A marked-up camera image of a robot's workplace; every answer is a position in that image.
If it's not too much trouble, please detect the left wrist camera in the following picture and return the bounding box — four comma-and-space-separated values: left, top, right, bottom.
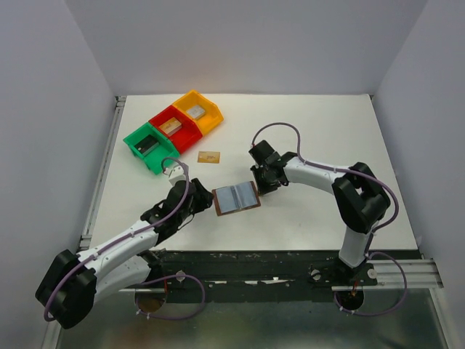
163, 165, 187, 187

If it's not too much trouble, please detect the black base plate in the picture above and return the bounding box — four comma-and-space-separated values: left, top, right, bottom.
72, 249, 426, 305

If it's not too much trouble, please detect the gold metal block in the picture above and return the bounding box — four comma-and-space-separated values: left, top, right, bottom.
160, 119, 182, 137

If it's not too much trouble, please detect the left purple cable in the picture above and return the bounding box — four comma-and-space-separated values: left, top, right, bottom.
43, 156, 207, 322

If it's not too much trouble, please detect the dark metal block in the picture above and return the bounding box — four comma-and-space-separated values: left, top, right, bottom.
134, 135, 160, 156

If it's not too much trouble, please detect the brown leather card holder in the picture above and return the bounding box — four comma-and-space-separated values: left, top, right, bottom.
212, 181, 261, 217

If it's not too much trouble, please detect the gold credit card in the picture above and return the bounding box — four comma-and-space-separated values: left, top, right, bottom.
198, 151, 221, 164

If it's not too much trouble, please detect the silver metal block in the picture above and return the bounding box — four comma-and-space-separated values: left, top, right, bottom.
186, 105, 206, 120

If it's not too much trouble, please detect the purple cable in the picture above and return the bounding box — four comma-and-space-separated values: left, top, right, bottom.
43, 156, 207, 322
251, 121, 410, 317

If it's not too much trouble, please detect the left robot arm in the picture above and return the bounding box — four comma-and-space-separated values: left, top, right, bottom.
35, 178, 214, 329

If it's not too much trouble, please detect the green plastic bin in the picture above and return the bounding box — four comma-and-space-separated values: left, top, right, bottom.
124, 123, 180, 175

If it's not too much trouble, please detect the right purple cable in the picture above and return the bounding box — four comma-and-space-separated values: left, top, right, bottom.
251, 121, 410, 317

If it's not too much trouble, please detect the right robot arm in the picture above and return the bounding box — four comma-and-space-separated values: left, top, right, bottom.
249, 140, 391, 268

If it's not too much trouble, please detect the yellow plastic bin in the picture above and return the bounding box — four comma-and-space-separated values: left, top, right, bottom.
173, 90, 224, 135

